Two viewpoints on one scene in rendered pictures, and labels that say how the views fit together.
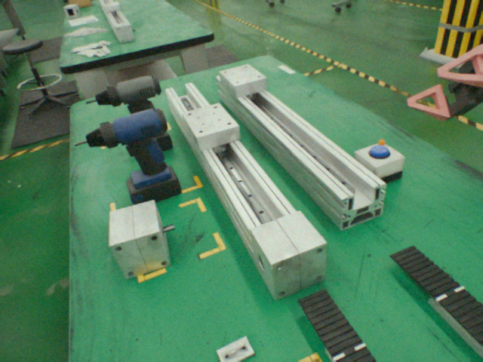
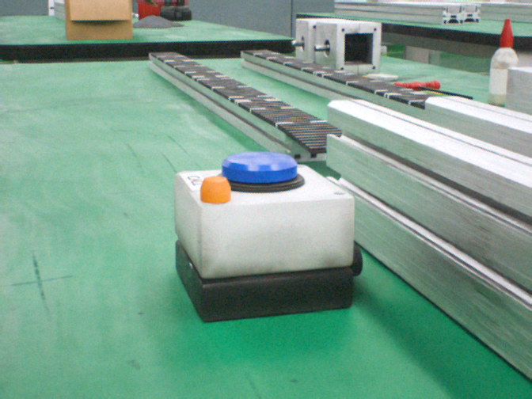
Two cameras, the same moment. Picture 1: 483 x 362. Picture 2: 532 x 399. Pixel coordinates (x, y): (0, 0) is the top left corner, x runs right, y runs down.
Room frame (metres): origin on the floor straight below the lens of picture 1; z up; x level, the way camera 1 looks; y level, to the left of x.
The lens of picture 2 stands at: (1.10, -0.31, 0.94)
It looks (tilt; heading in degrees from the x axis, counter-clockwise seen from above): 14 degrees down; 181
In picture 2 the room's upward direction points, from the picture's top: straight up
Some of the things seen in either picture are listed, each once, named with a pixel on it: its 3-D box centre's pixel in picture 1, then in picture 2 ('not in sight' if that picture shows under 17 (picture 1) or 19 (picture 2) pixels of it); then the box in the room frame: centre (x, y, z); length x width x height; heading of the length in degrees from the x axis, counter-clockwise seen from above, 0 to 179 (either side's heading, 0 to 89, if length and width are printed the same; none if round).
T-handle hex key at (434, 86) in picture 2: not in sight; (441, 92); (-0.14, -0.07, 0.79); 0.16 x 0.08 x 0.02; 22
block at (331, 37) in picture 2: not in sight; (341, 47); (-0.51, -0.19, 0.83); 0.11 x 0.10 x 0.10; 110
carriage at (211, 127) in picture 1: (210, 130); not in sight; (0.85, 0.06, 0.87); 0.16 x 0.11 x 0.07; 16
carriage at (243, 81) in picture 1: (243, 84); not in sight; (1.14, -0.05, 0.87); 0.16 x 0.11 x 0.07; 16
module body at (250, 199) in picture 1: (213, 145); not in sight; (0.85, 0.06, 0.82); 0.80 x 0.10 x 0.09; 16
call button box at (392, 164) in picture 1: (374, 164); (274, 233); (0.67, -0.31, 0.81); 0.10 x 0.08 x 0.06; 106
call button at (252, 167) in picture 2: (379, 152); (259, 175); (0.67, -0.32, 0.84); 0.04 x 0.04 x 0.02
